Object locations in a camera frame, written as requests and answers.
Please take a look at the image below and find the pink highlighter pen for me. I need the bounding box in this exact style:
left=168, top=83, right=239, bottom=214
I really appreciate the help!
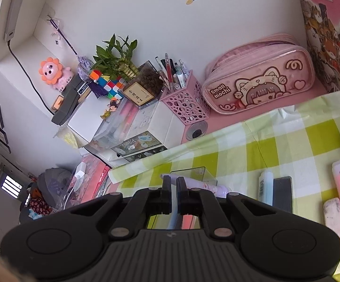
left=181, top=215, right=195, bottom=230

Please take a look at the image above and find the clear plastic organizer tray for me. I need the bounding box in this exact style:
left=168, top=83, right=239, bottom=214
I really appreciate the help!
left=147, top=167, right=218, bottom=230

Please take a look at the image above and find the purple cartoon multicolour pen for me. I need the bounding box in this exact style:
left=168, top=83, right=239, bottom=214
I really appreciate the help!
left=160, top=174, right=232, bottom=198

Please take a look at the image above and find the light blue pen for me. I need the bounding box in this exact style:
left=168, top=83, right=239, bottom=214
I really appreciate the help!
left=167, top=181, right=178, bottom=230

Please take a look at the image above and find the green highlighter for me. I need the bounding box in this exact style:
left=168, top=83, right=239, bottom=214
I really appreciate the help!
left=258, top=170, right=274, bottom=206

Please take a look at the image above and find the dark grey ruler case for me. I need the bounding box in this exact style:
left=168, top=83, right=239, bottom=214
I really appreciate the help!
left=273, top=176, right=292, bottom=213

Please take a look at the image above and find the clear box with pink books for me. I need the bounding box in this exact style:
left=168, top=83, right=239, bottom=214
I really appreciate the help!
left=55, top=154, right=110, bottom=211

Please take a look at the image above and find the white drawer organizer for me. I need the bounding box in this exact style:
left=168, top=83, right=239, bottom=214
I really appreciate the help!
left=56, top=94, right=185, bottom=167

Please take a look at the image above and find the pink perforated pen basket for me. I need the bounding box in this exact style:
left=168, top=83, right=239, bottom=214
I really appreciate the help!
left=160, top=71, right=211, bottom=126

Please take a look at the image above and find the lucky bamboo plant pot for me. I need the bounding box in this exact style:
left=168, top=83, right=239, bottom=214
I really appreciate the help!
left=93, top=35, right=168, bottom=108

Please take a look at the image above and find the colourful rubik cube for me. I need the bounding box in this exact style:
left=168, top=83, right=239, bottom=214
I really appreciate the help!
left=89, top=70, right=126, bottom=100

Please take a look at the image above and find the green checkered table cloth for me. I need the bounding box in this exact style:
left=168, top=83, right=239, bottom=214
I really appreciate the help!
left=109, top=91, right=340, bottom=223

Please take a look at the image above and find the black box on organizer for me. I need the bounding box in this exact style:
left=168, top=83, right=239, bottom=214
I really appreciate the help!
left=51, top=74, right=89, bottom=125

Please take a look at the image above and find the dirty white eraser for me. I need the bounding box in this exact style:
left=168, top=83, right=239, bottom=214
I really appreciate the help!
left=323, top=197, right=340, bottom=238

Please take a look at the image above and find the pink cat pencil case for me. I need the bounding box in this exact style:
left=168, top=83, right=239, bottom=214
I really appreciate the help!
left=202, top=34, right=315, bottom=115

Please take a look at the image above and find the pink lion toy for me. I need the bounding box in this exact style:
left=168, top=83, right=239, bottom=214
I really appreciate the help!
left=38, top=57, right=74, bottom=92

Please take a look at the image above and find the black power cable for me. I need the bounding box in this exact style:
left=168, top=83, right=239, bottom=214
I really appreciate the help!
left=7, top=39, right=56, bottom=116

